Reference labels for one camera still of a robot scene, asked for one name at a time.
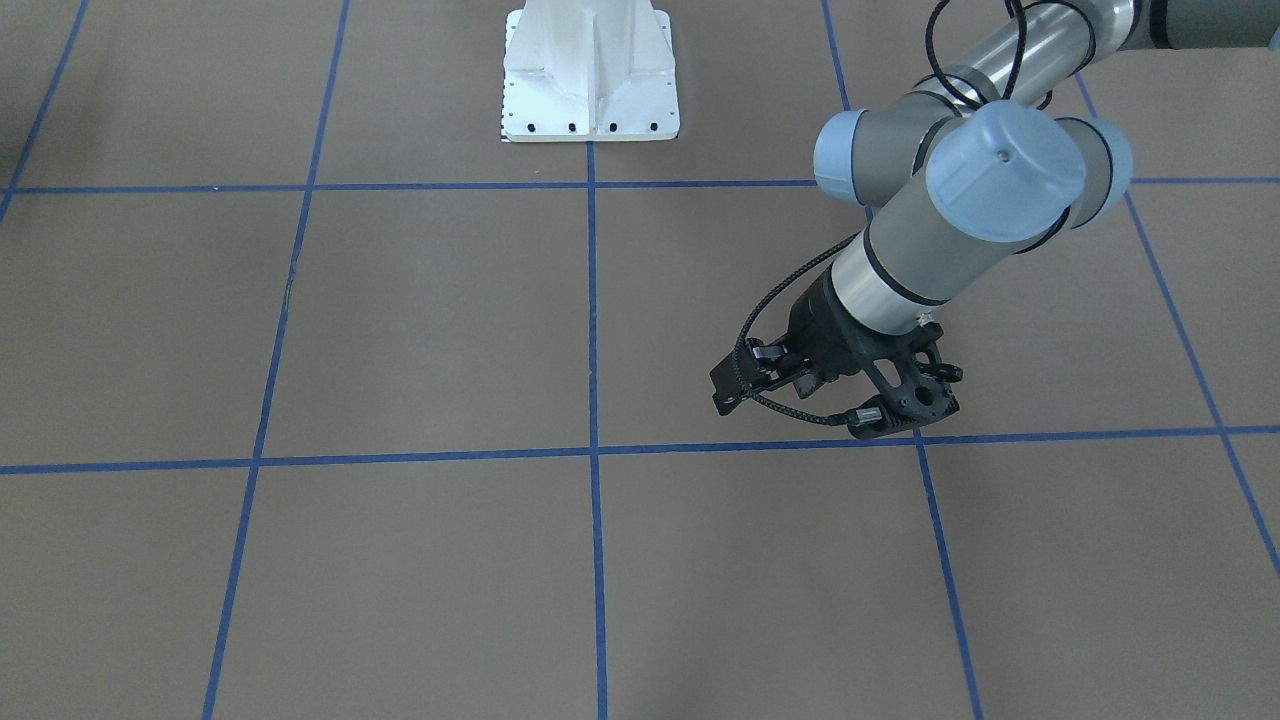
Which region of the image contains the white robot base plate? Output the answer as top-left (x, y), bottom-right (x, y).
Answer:
top-left (500, 1), bottom-right (681, 143)

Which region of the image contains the black braided cable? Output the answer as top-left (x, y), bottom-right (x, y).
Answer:
top-left (732, 0), bottom-right (1055, 427)

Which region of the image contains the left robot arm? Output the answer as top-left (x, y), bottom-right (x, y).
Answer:
top-left (710, 1), bottom-right (1277, 439)

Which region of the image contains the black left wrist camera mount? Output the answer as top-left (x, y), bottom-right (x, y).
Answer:
top-left (846, 319), bottom-right (963, 439)

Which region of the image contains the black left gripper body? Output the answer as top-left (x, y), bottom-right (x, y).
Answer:
top-left (783, 270), bottom-right (884, 386)

